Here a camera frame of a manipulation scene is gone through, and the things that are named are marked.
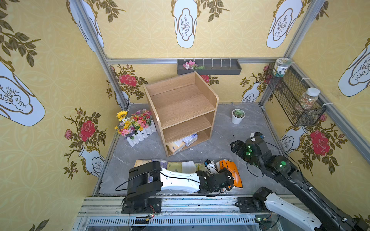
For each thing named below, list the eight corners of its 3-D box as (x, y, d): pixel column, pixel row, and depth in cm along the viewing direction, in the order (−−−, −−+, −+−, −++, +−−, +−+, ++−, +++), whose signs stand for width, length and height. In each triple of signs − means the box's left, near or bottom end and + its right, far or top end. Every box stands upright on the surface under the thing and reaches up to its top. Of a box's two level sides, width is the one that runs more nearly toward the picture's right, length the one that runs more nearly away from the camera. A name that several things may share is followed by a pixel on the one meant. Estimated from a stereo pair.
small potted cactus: (231, 124, 110) (234, 116, 102) (229, 117, 115) (232, 109, 107) (242, 124, 110) (246, 116, 102) (240, 117, 114) (243, 108, 107)
